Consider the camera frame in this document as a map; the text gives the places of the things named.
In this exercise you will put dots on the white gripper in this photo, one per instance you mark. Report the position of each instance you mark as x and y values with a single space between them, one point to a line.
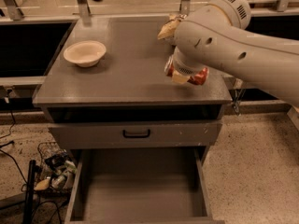
186 69

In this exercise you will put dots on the red coke can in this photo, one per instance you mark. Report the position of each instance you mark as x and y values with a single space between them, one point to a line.
198 79

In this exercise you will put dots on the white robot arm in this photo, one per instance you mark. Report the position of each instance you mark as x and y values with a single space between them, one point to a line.
215 35

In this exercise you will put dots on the grey cabinet with counter top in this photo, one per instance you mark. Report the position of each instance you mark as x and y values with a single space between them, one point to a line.
129 83

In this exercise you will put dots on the grey open middle drawer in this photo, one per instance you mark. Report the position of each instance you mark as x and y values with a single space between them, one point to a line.
140 186

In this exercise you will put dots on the grey top drawer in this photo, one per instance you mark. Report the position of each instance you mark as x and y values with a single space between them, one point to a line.
109 135

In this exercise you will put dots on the brown chip bag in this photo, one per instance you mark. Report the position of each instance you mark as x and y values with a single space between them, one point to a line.
167 31

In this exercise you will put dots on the white paper bowl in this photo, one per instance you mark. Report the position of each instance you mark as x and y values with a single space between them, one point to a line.
85 53

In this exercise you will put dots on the black drawer handle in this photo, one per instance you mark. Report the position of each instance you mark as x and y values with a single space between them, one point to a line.
136 135

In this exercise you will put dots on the wire basket with items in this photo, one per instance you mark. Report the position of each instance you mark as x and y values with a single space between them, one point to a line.
56 172

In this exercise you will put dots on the black stand post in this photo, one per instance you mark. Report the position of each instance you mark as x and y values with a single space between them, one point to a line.
29 194

